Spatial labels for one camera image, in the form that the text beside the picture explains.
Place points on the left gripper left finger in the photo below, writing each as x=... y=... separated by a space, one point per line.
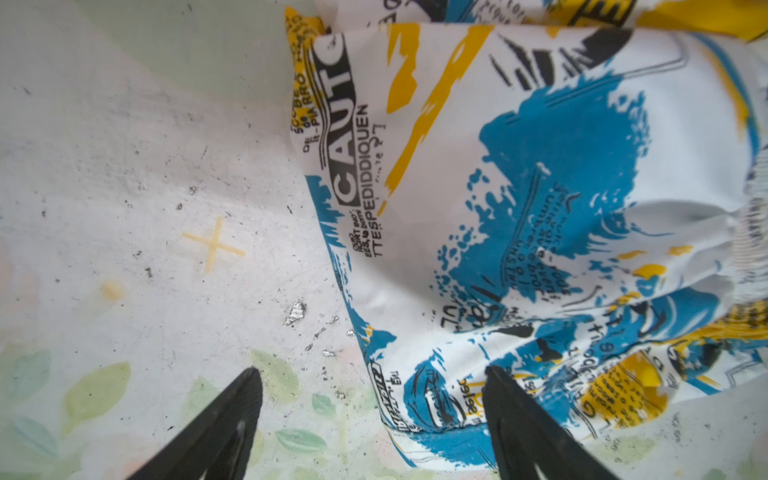
x=218 y=442

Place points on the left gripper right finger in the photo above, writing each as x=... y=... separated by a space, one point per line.
x=526 y=440

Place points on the printed white blue yellow shorts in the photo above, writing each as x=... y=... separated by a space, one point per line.
x=582 y=206

